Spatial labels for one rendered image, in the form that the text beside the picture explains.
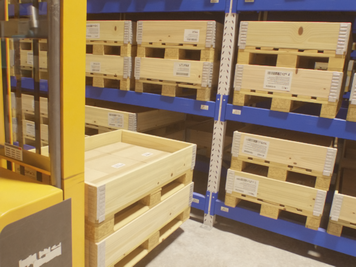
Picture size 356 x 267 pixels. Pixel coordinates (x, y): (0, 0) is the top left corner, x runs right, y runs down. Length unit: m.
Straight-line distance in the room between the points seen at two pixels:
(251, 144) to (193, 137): 1.74
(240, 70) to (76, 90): 1.54
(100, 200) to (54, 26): 0.89
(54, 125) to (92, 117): 2.11
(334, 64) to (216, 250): 1.72
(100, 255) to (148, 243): 0.54
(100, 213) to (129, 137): 1.35
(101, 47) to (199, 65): 1.14
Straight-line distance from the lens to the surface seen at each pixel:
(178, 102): 2.94
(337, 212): 2.75
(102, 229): 1.85
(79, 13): 1.55
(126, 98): 3.28
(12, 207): 1.40
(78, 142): 1.59
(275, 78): 2.62
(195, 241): 2.87
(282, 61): 2.62
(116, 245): 2.00
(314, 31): 2.61
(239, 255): 2.78
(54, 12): 1.47
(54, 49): 1.46
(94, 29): 3.54
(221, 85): 2.76
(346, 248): 2.88
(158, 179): 2.21
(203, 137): 4.26
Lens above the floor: 1.48
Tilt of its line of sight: 14 degrees down
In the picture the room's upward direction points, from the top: 4 degrees clockwise
